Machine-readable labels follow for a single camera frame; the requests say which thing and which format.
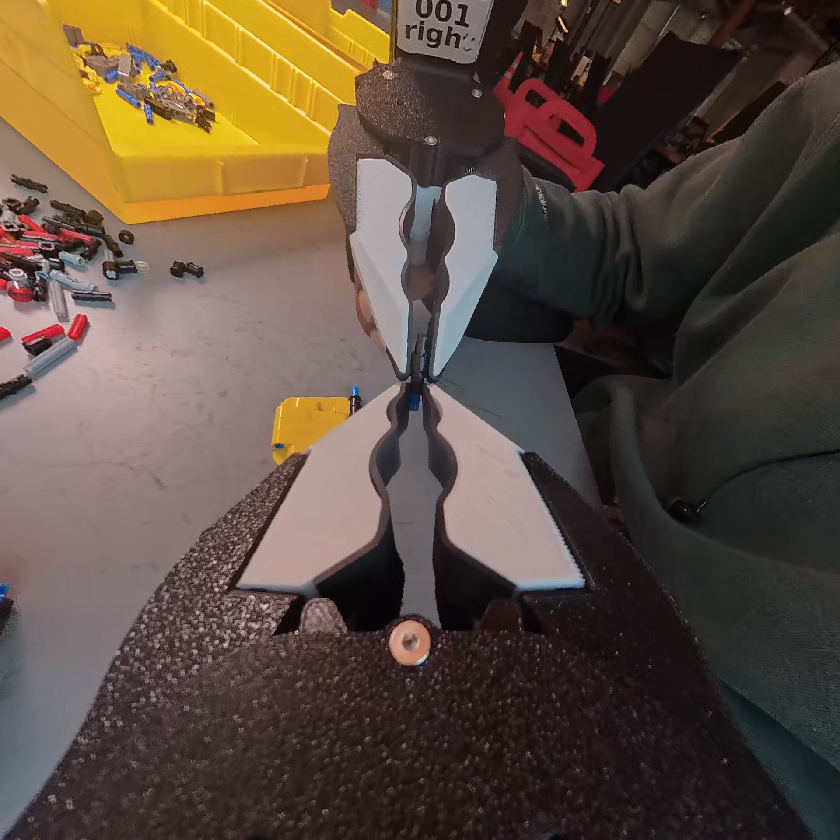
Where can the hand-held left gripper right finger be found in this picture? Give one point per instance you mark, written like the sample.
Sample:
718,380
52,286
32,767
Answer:
505,518

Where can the heap of blue grey parts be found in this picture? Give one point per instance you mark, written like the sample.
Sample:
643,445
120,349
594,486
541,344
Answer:
144,79

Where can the black connector with blue pin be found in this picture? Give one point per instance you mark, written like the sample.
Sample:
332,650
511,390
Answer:
355,399

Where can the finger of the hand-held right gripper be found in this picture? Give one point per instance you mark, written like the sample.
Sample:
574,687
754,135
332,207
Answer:
469,249
374,249

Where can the red plastic case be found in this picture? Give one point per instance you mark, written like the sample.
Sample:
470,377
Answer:
558,131

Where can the person's green sweatshirt torso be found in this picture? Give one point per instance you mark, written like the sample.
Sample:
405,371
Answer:
754,590

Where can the small black lego connector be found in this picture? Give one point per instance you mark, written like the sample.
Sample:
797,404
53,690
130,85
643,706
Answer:
418,358

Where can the yellow lego block assembly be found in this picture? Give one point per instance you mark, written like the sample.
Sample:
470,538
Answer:
308,423

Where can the yellow plastic bin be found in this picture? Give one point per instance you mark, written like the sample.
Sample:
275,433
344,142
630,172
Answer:
184,170
295,46

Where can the person's right hand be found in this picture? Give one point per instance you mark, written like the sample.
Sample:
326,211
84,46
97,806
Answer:
367,315

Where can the pile of small lego pieces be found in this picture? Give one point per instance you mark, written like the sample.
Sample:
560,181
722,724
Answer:
52,262

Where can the person's right forearm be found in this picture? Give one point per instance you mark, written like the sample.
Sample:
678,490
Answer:
656,229

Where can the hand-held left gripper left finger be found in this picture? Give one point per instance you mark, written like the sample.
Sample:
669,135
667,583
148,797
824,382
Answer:
315,518

